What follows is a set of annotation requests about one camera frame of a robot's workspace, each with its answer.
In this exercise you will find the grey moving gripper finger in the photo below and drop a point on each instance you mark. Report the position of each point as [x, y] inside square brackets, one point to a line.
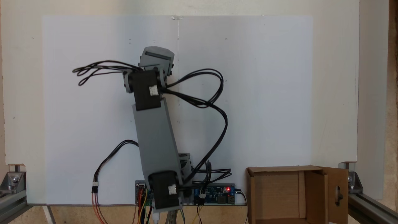
[158, 49]

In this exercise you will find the clear tape piece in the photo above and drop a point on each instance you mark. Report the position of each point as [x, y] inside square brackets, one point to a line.
[177, 17]

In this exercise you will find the white paper sheet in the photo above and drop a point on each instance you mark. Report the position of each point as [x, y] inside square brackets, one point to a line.
[264, 109]

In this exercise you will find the blue circuit board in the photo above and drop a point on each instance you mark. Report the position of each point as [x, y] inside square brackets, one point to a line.
[217, 194]

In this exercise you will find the open cardboard box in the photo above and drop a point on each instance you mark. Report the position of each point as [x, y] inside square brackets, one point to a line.
[279, 196]

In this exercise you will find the grey metal corner bracket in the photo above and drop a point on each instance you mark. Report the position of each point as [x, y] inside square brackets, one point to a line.
[354, 183]
[14, 181]

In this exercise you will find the aluminium frame post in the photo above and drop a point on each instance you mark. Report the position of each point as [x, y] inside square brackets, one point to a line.
[370, 208]
[11, 207]

